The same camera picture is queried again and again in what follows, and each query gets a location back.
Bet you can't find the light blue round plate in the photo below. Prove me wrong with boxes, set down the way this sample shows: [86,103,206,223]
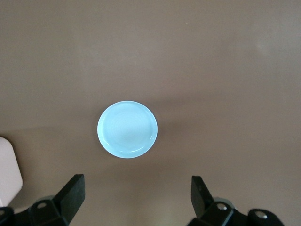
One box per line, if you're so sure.
[96,100,158,159]

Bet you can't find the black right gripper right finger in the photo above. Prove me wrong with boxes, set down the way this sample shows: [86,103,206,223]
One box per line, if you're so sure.
[185,175,285,226]

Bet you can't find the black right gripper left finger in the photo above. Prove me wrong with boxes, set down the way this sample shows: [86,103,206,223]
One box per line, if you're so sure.
[0,173,86,226]

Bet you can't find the white lidded box grey latches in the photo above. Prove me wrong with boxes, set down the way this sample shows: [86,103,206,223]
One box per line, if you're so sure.
[0,136,24,208]

